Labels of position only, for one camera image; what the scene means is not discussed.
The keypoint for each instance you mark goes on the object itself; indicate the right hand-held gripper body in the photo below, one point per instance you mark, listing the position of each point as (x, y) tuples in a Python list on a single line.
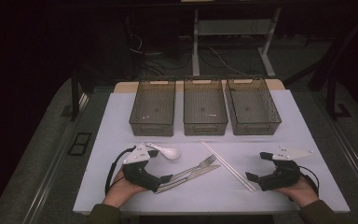
[(281, 177)]

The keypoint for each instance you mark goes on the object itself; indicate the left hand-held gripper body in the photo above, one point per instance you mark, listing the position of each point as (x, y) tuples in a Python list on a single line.
[(136, 175)]

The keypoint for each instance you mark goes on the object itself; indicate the white ceramic spoon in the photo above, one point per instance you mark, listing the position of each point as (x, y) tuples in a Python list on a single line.
[(171, 153)]

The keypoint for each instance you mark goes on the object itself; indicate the steel fork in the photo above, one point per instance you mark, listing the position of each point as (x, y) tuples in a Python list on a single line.
[(206, 161)]

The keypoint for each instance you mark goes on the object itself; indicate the smoky clear plastic bin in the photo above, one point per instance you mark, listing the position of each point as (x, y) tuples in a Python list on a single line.
[(205, 109), (253, 109), (154, 109)]

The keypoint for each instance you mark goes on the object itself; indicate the person's left hand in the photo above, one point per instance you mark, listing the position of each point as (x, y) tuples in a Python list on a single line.
[(119, 191)]

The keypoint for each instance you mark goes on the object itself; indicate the person's right hand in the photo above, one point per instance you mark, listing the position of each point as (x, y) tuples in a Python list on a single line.
[(301, 193)]

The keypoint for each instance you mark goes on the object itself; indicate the black metal stand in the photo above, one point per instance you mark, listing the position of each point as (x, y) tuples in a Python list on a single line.
[(332, 99)]

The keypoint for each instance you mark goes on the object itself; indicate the metal floor rail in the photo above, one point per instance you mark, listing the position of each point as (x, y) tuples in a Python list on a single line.
[(54, 161), (354, 158)]

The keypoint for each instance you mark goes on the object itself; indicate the white metal desk frame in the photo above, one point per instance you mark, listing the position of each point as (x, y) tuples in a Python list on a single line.
[(195, 46)]

